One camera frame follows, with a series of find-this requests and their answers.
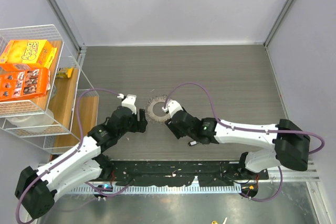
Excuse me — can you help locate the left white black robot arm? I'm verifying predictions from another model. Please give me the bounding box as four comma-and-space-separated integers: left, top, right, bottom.
15, 106, 148, 219

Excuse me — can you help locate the wooden shelf board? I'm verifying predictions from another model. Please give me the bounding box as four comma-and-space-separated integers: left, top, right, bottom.
21, 41, 99, 154

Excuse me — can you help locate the purple cable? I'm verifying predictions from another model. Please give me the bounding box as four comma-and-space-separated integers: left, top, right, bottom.
164, 82, 326, 202
16, 88, 124, 223

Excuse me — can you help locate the white wire basket rack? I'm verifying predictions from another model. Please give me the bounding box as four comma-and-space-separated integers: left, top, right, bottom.
1, 25, 99, 154

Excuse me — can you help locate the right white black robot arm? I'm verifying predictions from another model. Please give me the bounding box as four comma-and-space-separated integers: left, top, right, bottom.
165, 110, 310, 179

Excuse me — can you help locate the aluminium frame rail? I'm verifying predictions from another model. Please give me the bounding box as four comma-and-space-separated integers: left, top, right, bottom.
267, 161, 320, 182

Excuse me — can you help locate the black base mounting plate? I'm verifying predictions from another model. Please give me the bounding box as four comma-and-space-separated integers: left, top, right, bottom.
107, 161, 269, 187

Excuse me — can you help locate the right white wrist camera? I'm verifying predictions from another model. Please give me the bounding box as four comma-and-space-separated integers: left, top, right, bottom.
162, 100, 183, 118

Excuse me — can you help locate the orange photo printed box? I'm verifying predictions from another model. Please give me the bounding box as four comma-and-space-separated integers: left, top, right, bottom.
1, 68, 50, 102

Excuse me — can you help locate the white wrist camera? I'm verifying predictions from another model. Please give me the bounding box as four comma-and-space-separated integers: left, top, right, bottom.
121, 94, 137, 114
162, 100, 183, 118

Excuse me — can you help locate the yellow orange cereal box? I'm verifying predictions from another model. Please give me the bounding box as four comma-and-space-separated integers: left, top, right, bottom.
1, 40, 57, 71

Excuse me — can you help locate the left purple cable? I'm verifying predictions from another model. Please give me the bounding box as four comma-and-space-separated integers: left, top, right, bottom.
16, 88, 124, 223

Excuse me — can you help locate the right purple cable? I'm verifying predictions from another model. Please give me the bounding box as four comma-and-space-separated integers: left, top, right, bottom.
164, 82, 326, 202

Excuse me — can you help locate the slotted grey cable duct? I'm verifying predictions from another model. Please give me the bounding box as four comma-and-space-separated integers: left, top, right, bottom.
68, 182, 241, 195

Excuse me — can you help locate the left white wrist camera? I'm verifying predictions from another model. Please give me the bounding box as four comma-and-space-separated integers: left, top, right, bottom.
121, 94, 137, 114

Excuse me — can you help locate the small yellow packet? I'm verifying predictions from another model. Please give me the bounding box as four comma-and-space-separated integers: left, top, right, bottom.
56, 67, 74, 79

